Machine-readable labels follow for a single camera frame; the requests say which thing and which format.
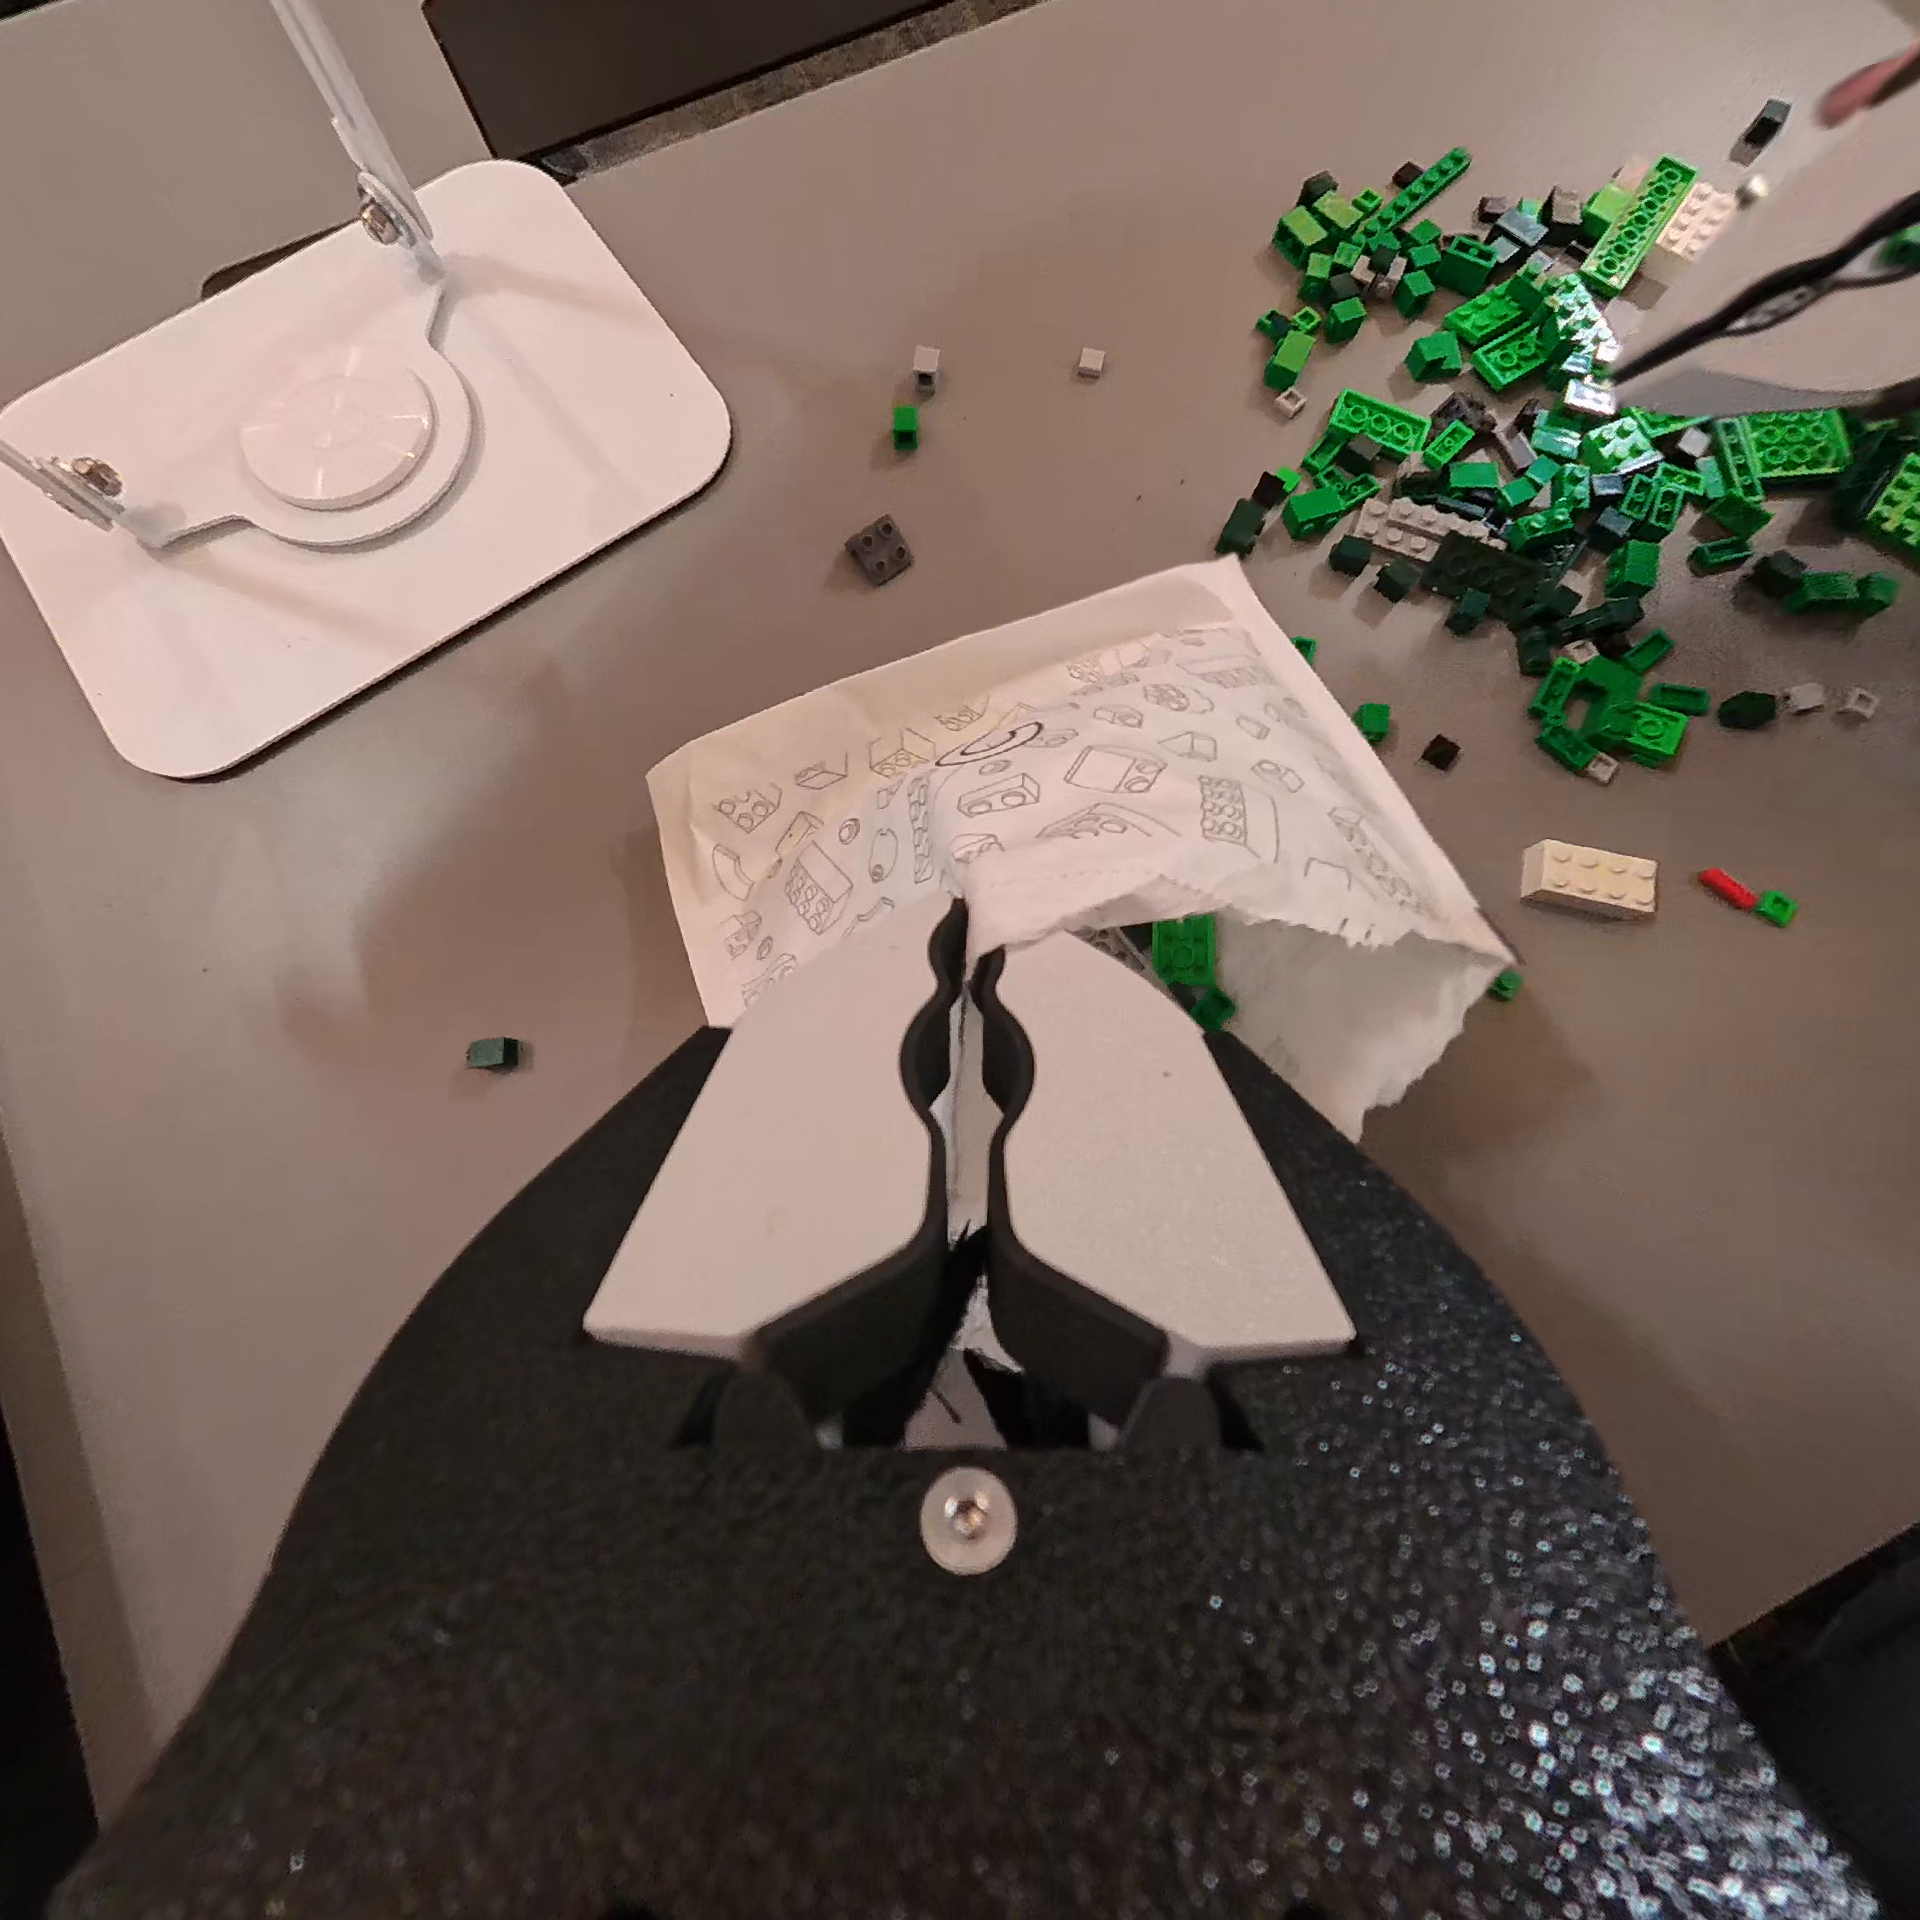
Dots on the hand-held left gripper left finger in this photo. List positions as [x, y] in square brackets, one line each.
[781, 1185]

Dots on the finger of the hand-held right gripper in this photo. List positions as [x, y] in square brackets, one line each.
[1771, 382]
[1815, 239]

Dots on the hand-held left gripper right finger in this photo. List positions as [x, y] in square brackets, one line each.
[1163, 1185]

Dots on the pile of green toy bricks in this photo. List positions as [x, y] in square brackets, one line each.
[1574, 599]

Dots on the printed white paper bag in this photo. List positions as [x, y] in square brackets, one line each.
[1078, 750]

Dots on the wooden book stand white base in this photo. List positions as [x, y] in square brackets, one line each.
[569, 435]

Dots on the grey black brick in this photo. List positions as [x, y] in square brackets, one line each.
[1767, 132]

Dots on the green plate brick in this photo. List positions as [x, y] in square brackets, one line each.
[1185, 949]

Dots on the small dark green brick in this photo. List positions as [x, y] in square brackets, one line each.
[498, 1055]

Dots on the red toy piece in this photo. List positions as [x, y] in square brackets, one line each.
[1729, 886]

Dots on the small green flat tile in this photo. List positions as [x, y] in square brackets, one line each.
[1778, 907]

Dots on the white toy brick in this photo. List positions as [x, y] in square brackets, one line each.
[1590, 879]

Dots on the dark grey square plate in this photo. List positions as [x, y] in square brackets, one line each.
[879, 549]

